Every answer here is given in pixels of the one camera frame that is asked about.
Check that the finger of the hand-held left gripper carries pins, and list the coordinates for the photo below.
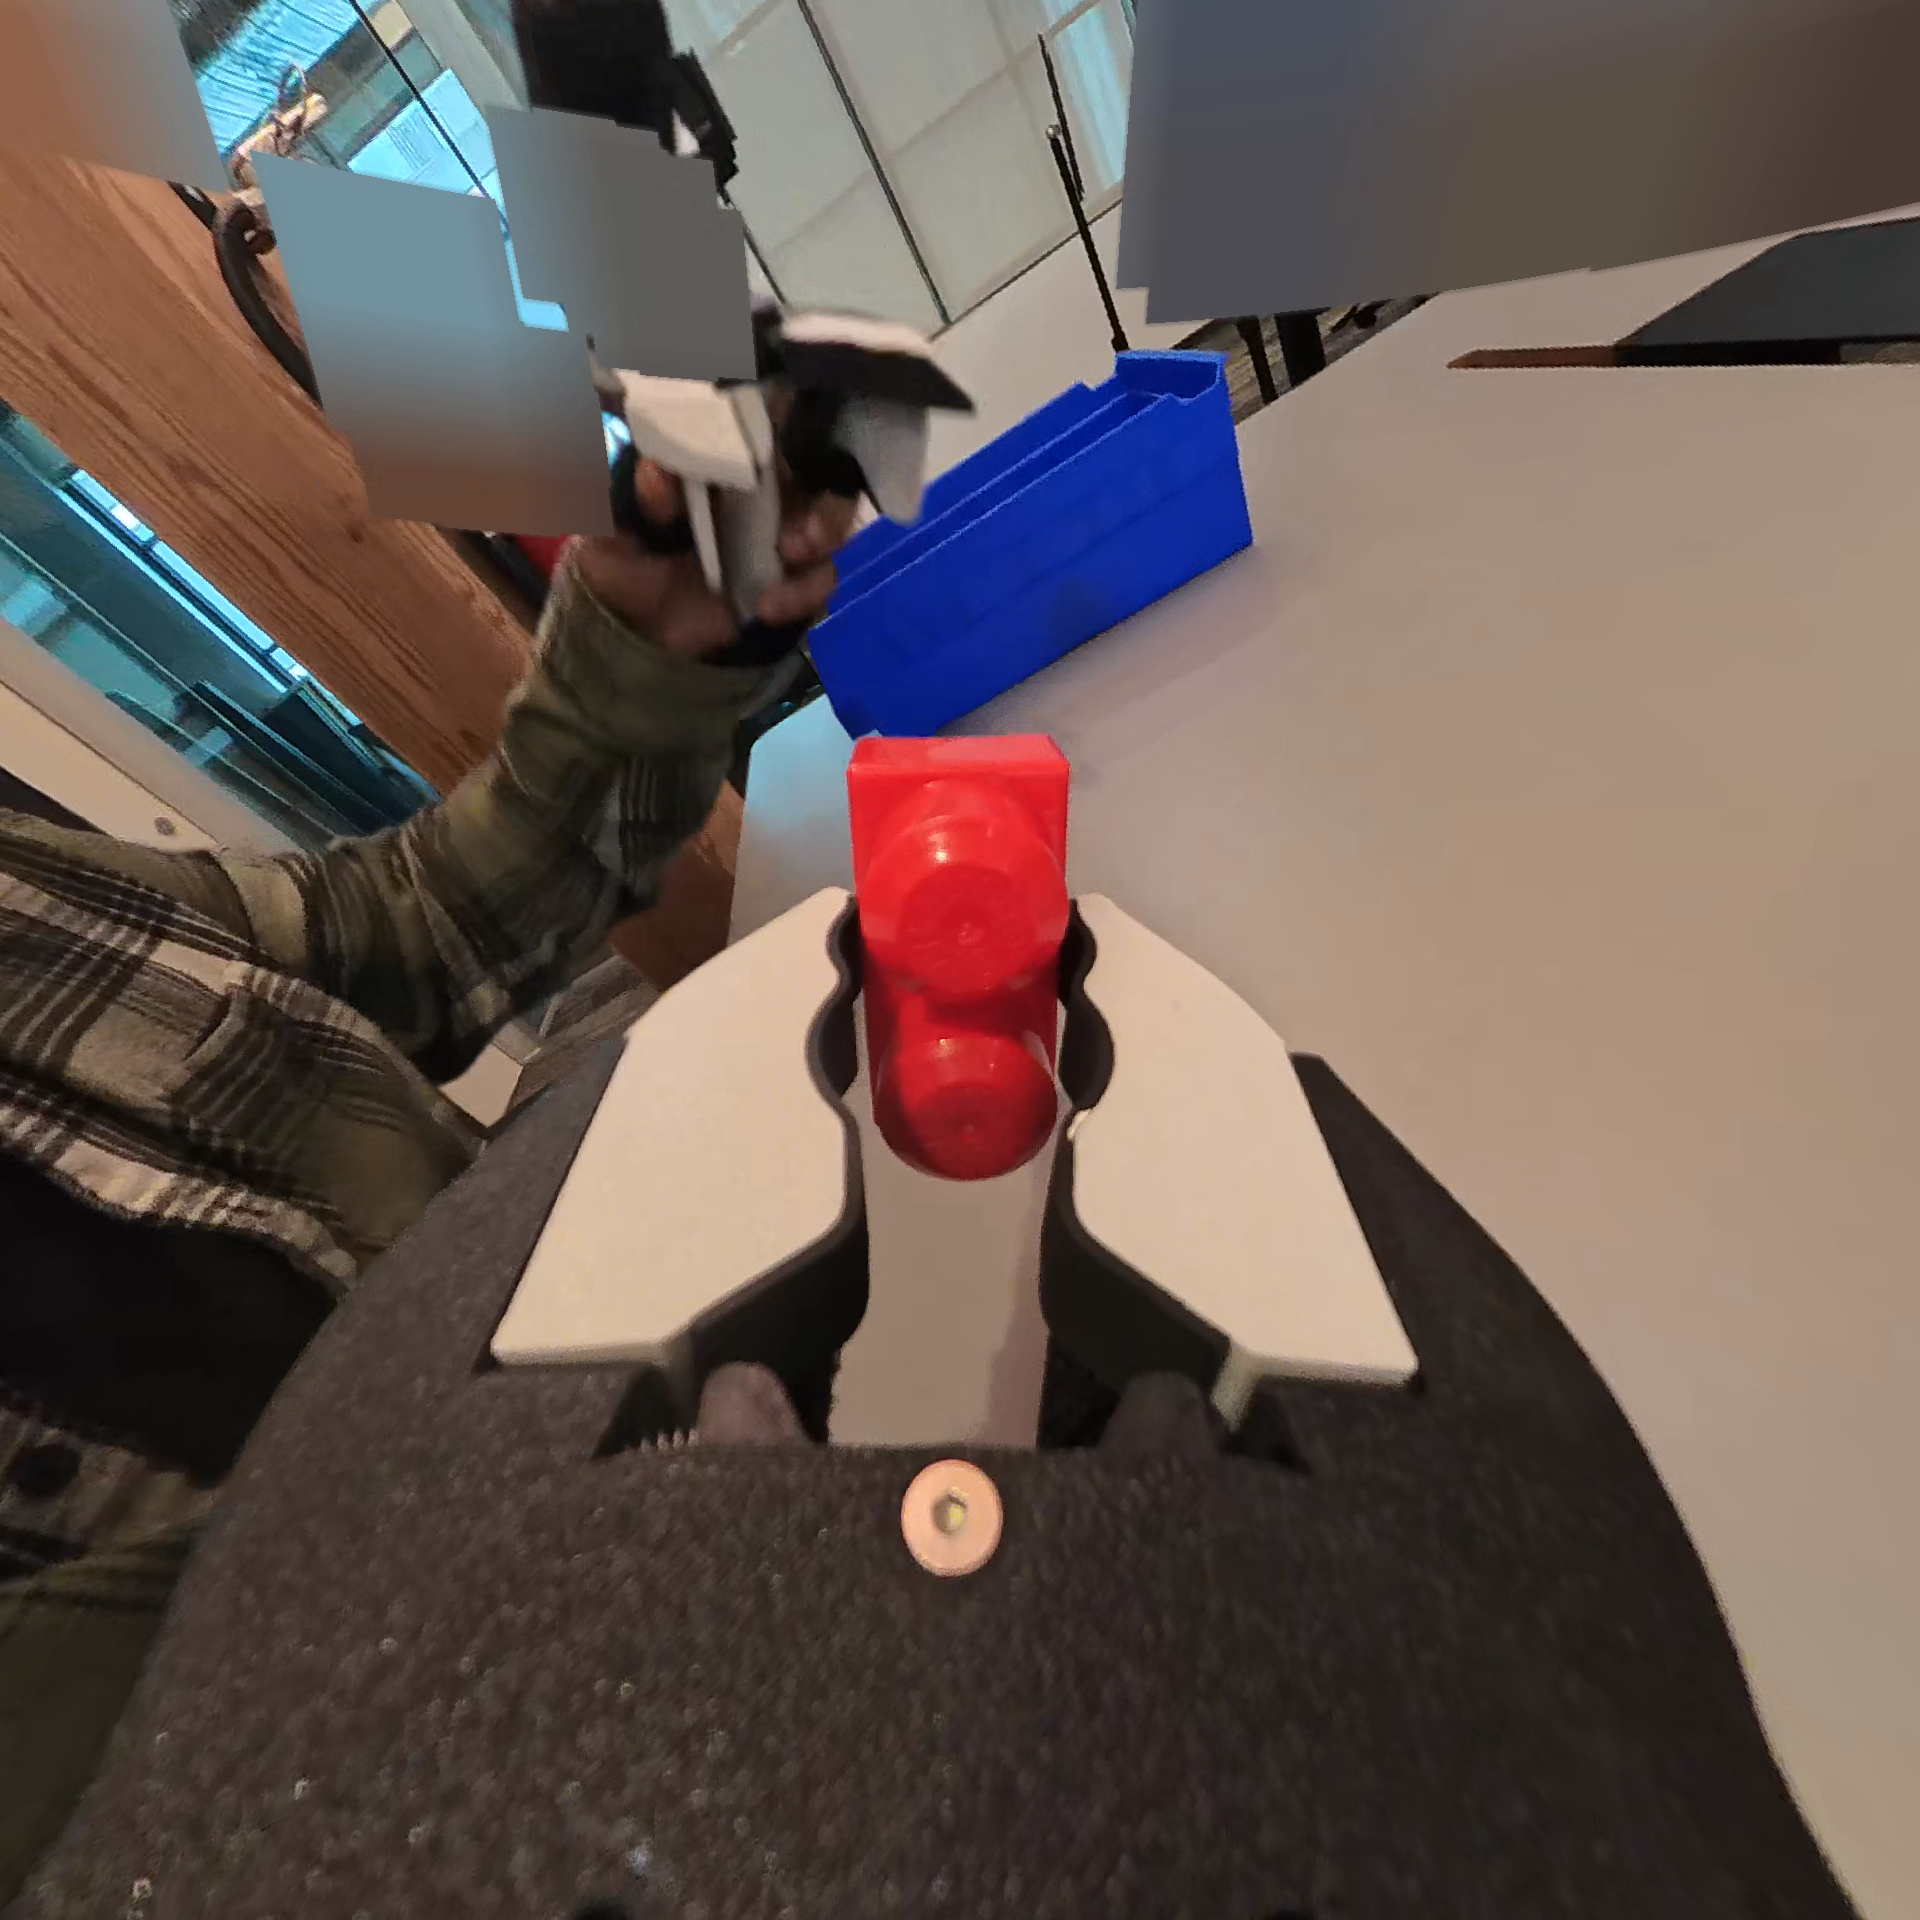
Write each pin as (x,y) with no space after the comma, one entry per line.
(848,332)
(893,458)

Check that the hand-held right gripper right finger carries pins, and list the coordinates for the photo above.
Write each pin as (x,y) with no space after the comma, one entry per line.
(1231,1201)

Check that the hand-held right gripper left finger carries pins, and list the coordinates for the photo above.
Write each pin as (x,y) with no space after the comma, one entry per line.
(690,1185)

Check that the blue plastic bin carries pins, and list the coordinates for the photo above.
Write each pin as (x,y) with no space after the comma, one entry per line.
(1051,584)

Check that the red two-stud mega block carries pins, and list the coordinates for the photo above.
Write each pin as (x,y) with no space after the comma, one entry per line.
(960,915)

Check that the person's left forearm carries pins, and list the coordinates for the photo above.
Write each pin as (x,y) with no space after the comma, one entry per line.
(494,870)

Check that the person's left hand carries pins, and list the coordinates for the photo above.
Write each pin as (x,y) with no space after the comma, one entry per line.
(660,592)

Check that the black tripod stand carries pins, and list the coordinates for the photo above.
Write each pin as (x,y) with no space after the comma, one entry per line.
(1082,211)

